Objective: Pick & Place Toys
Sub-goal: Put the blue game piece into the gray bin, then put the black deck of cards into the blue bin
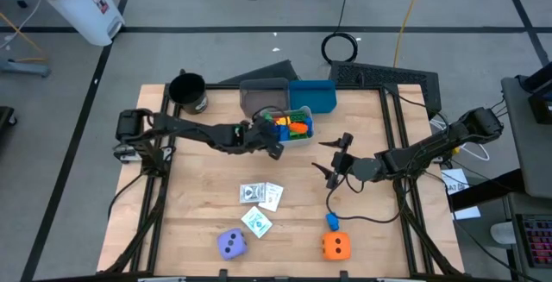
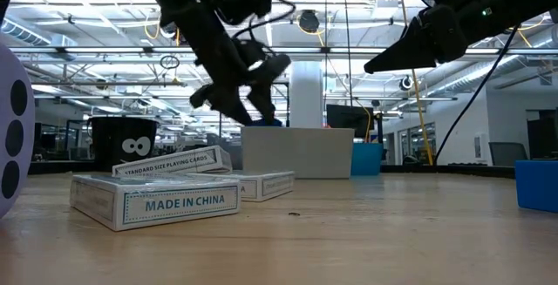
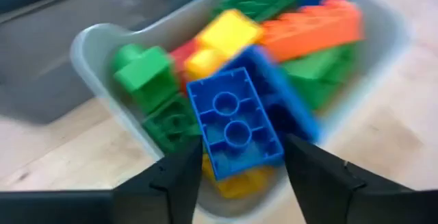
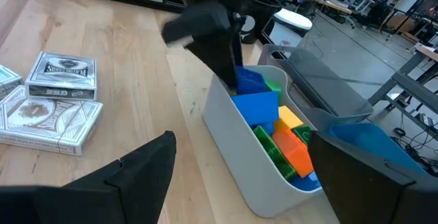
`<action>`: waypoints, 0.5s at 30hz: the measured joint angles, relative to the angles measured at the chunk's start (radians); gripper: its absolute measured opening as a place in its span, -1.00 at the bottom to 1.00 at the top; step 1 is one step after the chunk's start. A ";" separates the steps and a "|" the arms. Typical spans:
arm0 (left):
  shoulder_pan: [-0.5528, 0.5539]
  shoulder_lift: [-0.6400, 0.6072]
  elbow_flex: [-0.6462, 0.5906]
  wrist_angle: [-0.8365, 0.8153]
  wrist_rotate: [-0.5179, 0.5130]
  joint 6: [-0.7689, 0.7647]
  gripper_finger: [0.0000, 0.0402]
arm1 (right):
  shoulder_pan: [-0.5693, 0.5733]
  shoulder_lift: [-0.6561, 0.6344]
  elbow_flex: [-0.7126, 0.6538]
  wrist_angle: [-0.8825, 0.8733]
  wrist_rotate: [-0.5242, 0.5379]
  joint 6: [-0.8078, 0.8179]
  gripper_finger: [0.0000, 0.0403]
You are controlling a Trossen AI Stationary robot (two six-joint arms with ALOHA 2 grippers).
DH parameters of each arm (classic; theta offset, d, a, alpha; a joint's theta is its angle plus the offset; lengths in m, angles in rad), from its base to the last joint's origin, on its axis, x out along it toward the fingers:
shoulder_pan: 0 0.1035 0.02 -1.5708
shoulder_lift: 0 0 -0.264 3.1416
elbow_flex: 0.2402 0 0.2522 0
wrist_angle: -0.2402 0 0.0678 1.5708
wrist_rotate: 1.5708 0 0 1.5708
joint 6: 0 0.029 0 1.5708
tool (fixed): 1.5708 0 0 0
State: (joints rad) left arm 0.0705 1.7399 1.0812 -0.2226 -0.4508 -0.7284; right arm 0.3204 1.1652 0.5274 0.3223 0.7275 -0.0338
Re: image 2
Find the white playing card deck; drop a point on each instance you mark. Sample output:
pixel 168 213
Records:
pixel 270 186

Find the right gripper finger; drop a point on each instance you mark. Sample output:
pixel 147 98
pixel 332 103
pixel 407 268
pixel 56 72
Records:
pixel 405 54

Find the blue toy brick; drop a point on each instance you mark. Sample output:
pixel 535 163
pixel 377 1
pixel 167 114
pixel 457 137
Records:
pixel 266 123
pixel 538 187

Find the dark grey plastic bin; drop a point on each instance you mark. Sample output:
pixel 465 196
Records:
pixel 236 156

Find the black monitor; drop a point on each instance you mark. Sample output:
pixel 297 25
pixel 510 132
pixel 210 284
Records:
pixel 349 119

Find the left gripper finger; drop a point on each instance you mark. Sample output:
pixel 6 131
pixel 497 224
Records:
pixel 263 89
pixel 222 97

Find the white building pillar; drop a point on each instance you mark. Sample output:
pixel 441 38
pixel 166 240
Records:
pixel 306 95

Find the card deck made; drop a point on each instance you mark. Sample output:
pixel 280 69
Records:
pixel 152 206

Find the grey office chair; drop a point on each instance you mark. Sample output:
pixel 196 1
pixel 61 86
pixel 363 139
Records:
pixel 508 154

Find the black bucket with cartoon face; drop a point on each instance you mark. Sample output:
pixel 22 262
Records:
pixel 109 141

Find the blue plastic bin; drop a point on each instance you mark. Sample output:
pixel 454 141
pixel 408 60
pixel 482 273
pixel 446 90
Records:
pixel 366 158

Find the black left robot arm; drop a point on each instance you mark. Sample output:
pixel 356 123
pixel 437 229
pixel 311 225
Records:
pixel 196 23

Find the card deck standard size print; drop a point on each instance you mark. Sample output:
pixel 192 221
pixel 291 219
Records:
pixel 174 163

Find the light grey plastic bin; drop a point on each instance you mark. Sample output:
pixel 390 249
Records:
pixel 301 152

